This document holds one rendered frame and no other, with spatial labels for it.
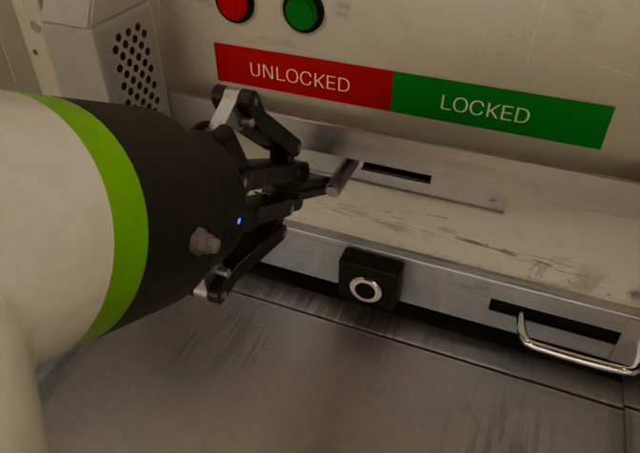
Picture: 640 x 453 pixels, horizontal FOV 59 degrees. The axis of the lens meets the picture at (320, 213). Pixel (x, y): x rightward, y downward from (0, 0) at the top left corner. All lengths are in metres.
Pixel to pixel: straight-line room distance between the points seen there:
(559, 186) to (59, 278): 0.35
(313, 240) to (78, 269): 0.41
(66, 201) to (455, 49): 0.33
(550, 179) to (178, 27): 0.33
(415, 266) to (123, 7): 0.33
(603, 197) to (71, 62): 0.39
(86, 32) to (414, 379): 0.39
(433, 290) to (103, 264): 0.42
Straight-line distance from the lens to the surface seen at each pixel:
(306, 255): 0.58
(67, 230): 0.17
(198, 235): 0.22
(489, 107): 0.45
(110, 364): 0.59
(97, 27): 0.44
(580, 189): 0.44
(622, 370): 0.54
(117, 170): 0.19
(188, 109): 0.51
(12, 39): 0.59
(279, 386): 0.54
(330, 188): 0.46
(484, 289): 0.55
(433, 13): 0.44
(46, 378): 0.59
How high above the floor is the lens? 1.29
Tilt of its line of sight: 38 degrees down
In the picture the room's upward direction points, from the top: straight up
